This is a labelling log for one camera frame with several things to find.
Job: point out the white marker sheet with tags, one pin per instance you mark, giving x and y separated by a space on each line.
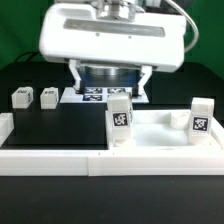
91 94

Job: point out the white square table top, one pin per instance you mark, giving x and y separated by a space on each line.
163 129

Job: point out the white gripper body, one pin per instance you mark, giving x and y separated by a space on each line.
73 31

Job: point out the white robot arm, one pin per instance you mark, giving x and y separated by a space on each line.
125 10

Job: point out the white U-shaped fence wall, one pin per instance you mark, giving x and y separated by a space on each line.
111 162

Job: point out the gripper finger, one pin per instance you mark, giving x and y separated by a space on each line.
78 85
145 74

